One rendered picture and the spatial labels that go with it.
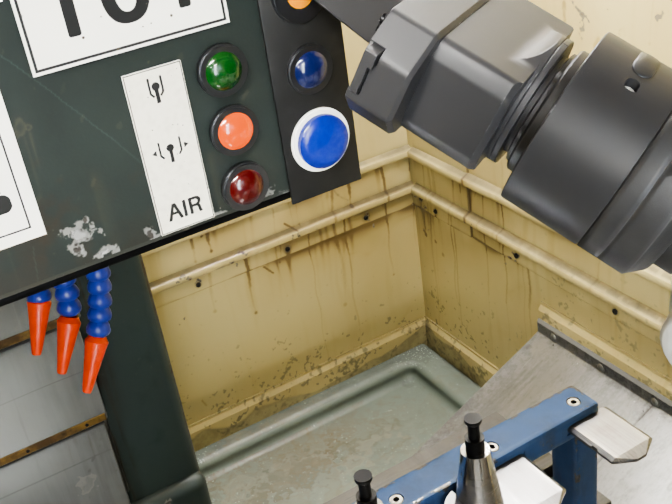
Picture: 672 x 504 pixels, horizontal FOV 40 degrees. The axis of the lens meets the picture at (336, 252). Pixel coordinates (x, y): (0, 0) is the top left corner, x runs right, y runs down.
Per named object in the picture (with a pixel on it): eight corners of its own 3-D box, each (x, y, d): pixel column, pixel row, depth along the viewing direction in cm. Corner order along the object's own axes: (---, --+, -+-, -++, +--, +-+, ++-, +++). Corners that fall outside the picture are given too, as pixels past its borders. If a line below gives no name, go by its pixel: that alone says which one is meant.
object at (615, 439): (661, 448, 89) (662, 442, 88) (621, 473, 87) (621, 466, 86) (607, 411, 94) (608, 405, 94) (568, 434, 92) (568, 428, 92)
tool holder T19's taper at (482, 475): (483, 481, 86) (479, 425, 82) (514, 509, 82) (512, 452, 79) (444, 502, 84) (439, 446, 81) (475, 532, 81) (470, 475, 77)
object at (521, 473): (575, 501, 84) (575, 494, 84) (530, 528, 82) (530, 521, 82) (524, 459, 90) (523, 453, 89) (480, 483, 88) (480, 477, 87)
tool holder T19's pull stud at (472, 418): (476, 439, 81) (474, 408, 79) (489, 450, 79) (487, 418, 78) (461, 448, 80) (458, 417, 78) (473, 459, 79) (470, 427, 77)
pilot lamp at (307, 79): (334, 84, 49) (328, 44, 48) (298, 96, 48) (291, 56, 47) (328, 82, 50) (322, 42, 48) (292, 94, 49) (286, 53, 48)
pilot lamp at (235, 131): (260, 145, 48) (252, 105, 47) (222, 158, 47) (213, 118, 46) (255, 142, 49) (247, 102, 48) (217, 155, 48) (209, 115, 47)
